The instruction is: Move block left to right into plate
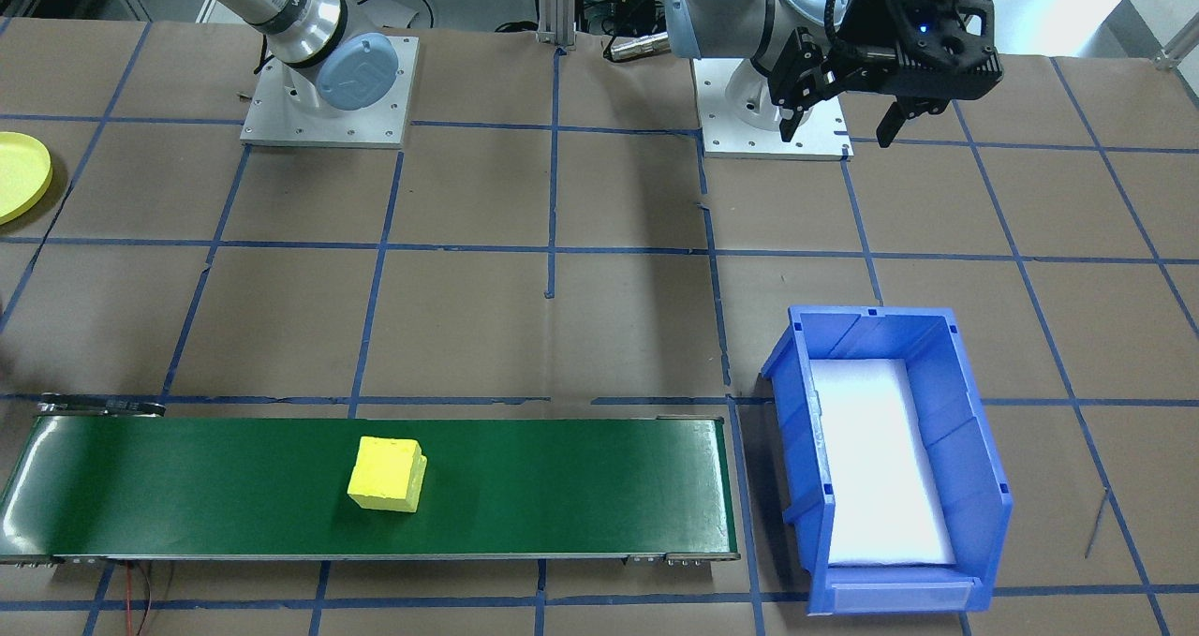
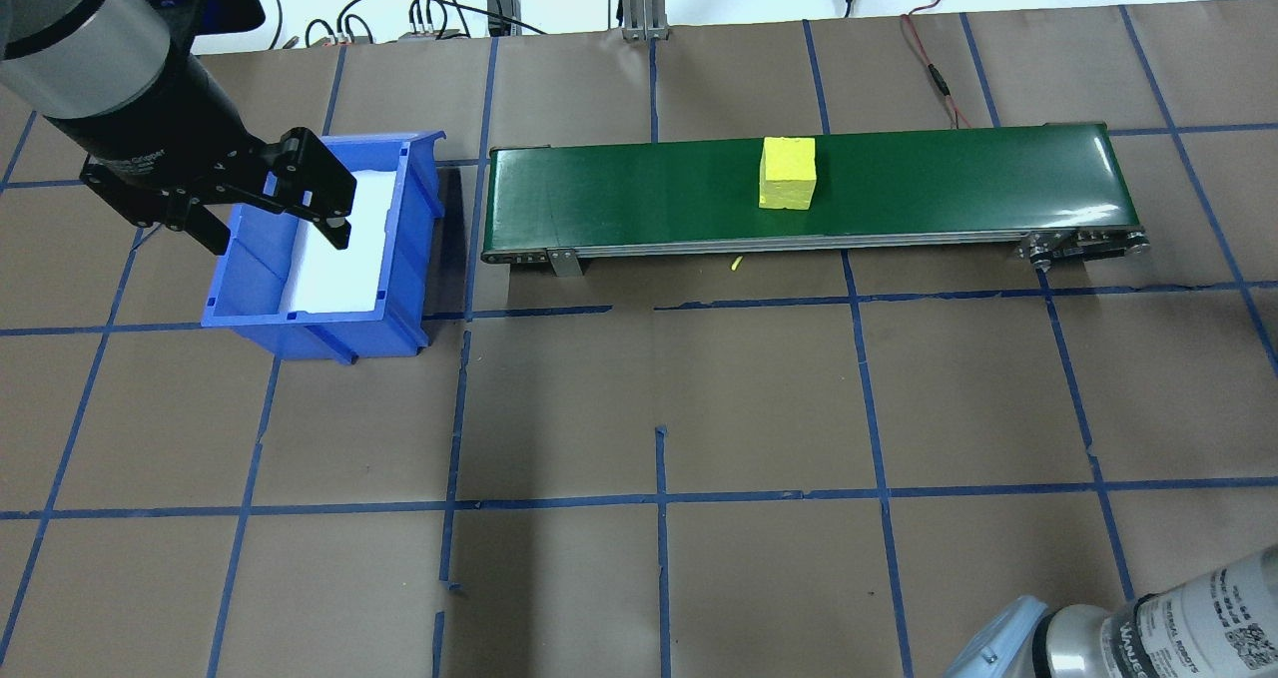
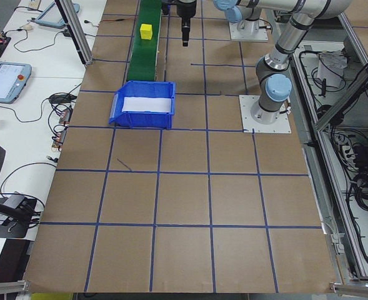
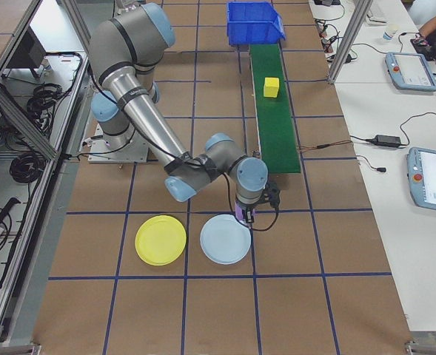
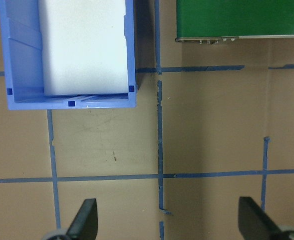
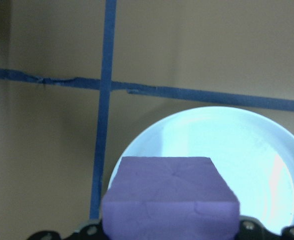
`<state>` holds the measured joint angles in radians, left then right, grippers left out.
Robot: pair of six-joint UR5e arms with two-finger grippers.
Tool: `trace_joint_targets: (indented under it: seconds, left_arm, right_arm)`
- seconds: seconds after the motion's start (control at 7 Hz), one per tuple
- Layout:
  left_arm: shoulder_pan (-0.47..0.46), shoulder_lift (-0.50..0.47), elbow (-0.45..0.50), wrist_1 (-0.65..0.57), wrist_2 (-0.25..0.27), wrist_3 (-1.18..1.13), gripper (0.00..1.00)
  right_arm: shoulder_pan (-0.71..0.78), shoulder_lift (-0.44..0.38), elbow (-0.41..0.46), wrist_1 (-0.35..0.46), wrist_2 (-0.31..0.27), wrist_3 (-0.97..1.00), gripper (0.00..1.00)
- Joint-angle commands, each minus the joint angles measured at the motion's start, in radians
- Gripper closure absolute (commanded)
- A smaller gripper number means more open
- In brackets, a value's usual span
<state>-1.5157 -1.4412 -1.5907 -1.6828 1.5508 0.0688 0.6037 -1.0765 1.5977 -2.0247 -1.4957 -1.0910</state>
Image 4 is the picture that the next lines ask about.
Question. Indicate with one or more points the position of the white side table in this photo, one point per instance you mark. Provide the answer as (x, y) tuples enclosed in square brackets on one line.
[(380, 111)]

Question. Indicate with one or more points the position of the blue plastic storage bin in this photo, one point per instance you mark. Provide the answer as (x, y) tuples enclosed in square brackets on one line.
[(252, 26)]

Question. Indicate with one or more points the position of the yellow round plate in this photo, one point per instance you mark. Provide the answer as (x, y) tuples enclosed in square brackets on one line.
[(161, 240)]

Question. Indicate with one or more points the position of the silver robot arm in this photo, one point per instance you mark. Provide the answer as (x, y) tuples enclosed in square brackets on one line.
[(136, 92)]

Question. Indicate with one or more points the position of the metal bar V frame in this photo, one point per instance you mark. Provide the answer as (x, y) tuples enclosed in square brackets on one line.
[(21, 122)]

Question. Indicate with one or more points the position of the purple foam block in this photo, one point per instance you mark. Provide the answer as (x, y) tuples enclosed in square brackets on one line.
[(239, 215)]

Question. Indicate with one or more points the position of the light blue round plate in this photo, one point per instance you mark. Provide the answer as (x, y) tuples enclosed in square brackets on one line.
[(225, 240)]

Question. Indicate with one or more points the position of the green belt conveyor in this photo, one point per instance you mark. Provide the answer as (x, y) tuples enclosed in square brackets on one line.
[(277, 140)]

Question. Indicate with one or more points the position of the white paper cup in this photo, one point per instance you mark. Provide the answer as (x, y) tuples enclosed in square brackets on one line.
[(390, 32)]

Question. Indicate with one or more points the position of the grey blue teach pendant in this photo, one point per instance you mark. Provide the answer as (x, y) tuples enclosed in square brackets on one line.
[(412, 70), (432, 181)]

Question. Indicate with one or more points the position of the aluminium profile post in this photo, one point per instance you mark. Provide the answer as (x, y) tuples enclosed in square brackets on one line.
[(345, 44)]

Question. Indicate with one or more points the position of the black power adapter brick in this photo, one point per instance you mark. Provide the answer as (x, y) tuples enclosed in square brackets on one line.
[(386, 140)]

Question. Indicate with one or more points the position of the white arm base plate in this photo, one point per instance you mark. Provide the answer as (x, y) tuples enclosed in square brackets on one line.
[(103, 155)]

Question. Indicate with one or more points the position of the yellow foam block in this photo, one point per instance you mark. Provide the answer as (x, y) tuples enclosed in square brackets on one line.
[(271, 88)]

